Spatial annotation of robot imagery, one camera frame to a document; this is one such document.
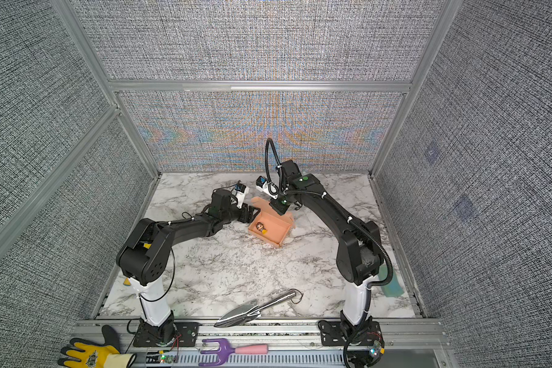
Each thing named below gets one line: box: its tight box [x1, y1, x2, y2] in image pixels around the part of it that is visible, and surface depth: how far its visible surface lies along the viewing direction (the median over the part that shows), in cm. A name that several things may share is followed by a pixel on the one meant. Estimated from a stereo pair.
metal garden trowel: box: [213, 289, 297, 328], surface depth 79 cm
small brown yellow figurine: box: [255, 221, 268, 236], surface depth 99 cm
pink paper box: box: [248, 196, 296, 247], surface depth 98 cm
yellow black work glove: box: [57, 325, 138, 368], surface depth 69 cm
